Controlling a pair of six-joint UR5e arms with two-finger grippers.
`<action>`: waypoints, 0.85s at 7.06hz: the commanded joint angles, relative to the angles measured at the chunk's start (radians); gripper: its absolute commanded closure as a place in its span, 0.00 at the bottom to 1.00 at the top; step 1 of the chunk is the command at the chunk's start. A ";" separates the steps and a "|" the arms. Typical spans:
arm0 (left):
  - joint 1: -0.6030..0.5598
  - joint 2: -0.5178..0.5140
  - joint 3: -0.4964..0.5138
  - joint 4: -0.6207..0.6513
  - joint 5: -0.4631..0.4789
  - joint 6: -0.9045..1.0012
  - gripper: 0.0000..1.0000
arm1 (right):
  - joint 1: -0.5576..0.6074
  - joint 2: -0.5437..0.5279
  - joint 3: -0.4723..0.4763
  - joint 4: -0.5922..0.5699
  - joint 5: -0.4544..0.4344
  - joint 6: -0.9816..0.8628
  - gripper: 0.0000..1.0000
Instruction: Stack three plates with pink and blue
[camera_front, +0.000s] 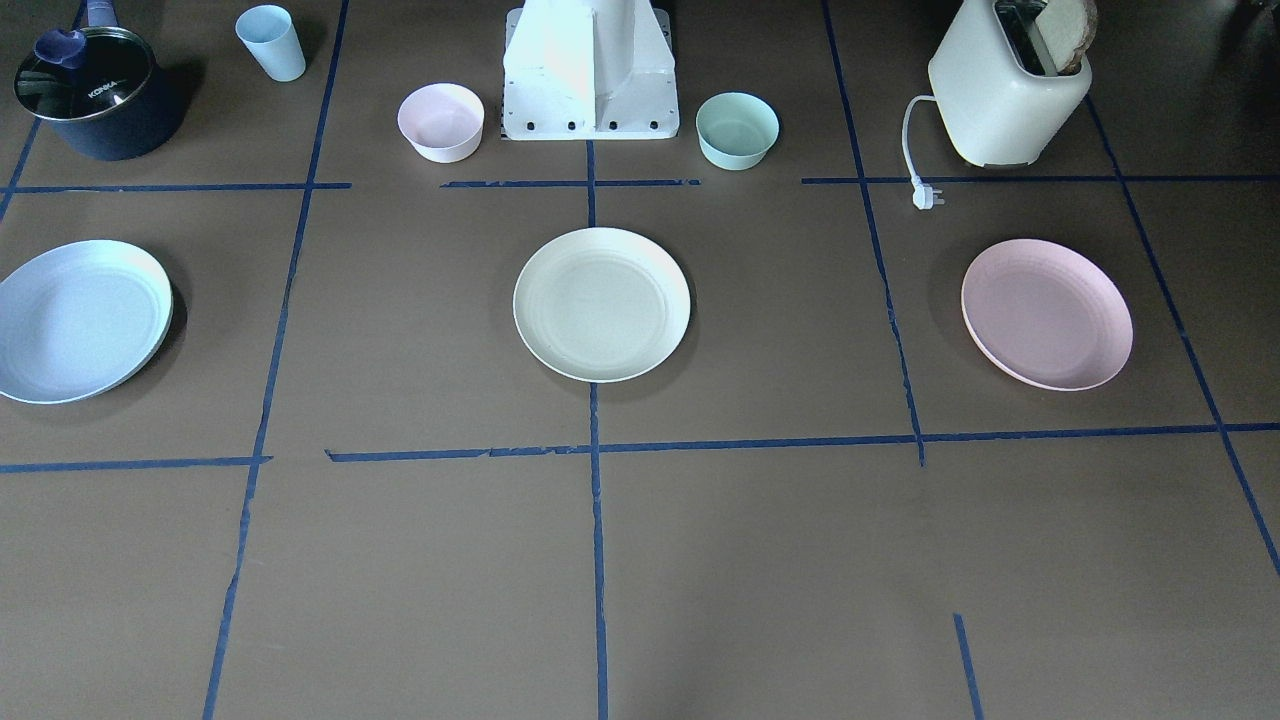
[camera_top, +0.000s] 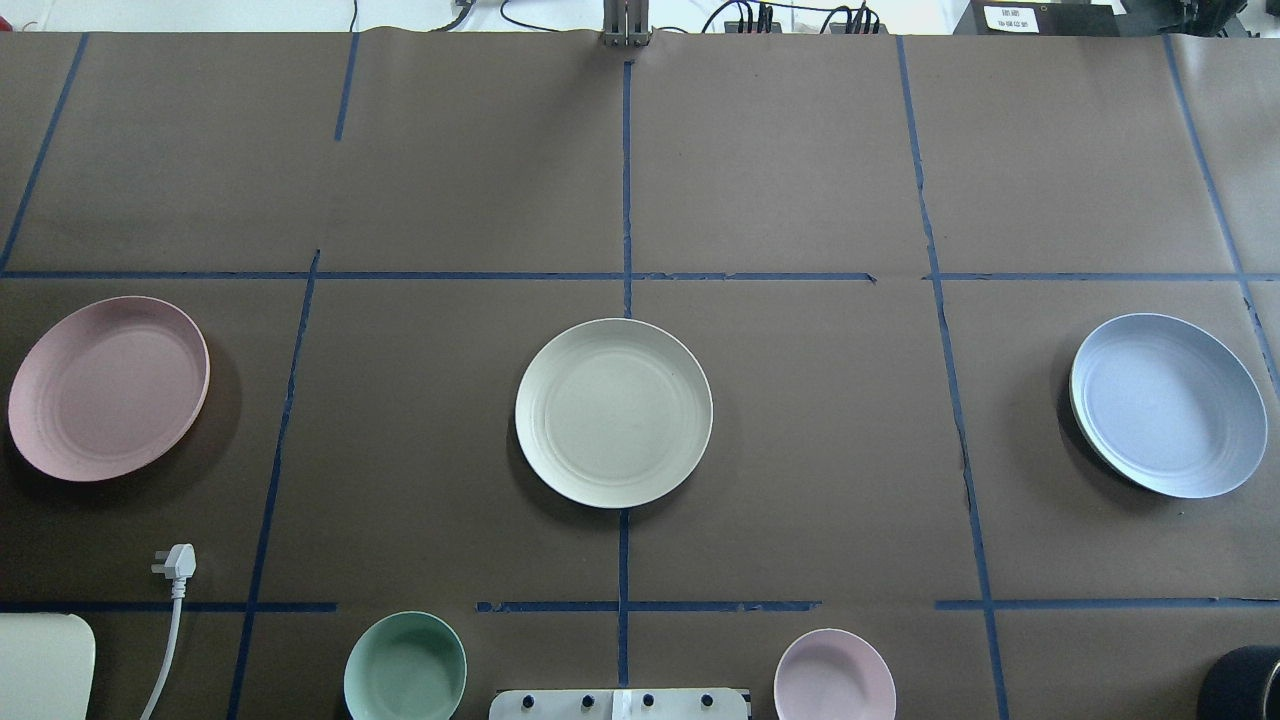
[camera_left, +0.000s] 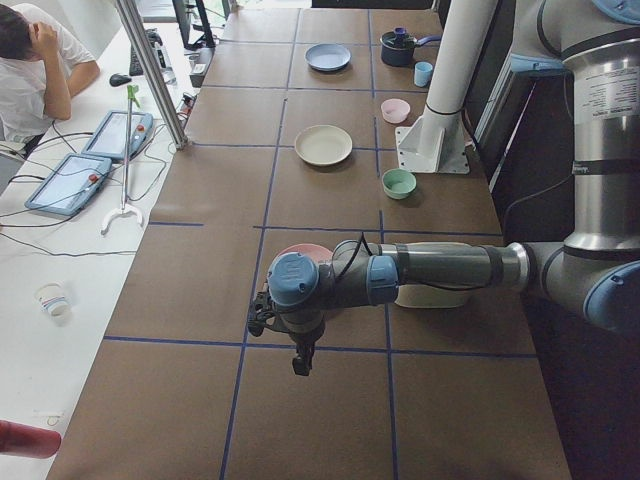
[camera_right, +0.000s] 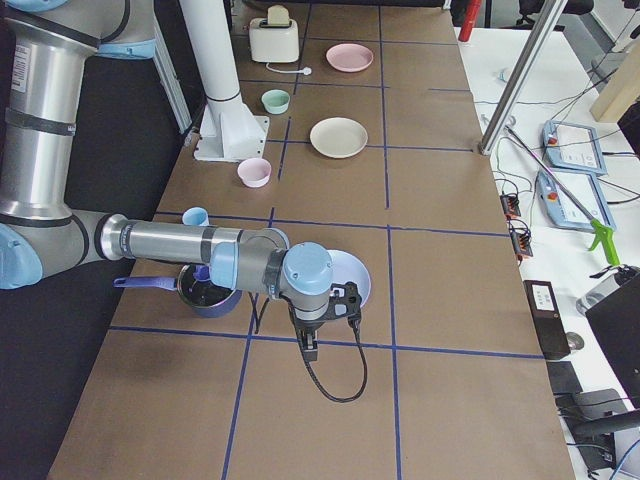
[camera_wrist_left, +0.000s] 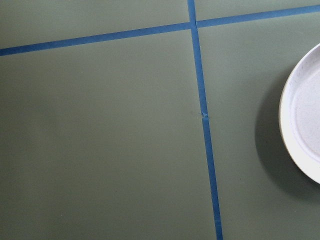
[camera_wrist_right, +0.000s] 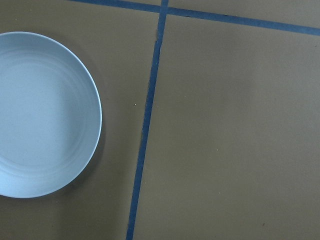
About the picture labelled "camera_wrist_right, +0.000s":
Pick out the light blue plate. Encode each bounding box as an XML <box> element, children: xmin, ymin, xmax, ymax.
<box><xmin>0</xmin><ymin>31</ymin><xmax>103</xmax><ymax>198</ymax></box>

